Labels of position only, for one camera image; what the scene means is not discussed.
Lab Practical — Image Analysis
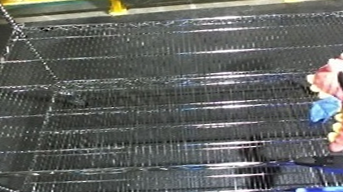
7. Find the pink soft toy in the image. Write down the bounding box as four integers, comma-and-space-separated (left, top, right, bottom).
304, 53, 343, 155

